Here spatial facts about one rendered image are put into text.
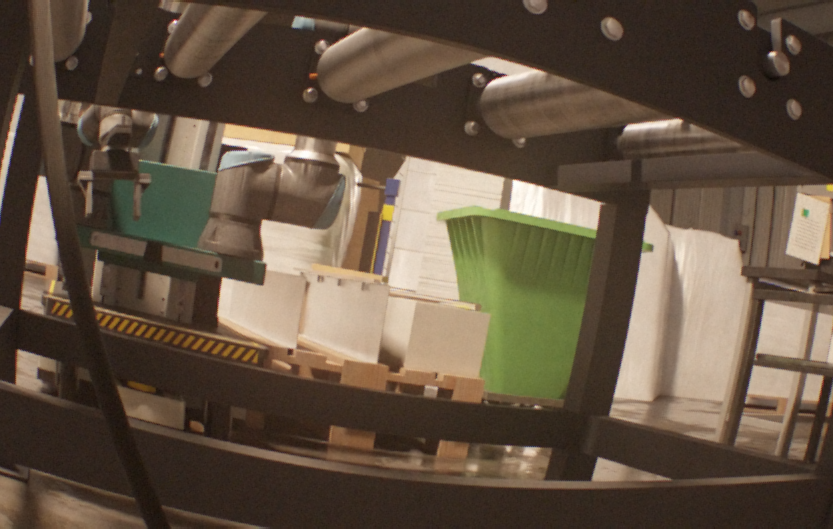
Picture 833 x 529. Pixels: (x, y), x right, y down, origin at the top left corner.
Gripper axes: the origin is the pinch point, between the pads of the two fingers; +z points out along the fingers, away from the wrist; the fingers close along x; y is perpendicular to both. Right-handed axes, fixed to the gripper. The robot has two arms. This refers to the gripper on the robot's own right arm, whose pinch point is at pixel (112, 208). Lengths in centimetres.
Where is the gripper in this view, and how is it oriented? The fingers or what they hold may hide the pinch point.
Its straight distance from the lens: 237.7
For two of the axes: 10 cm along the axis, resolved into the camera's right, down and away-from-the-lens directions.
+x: -8.8, -0.6, -4.8
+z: 1.3, 9.3, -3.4
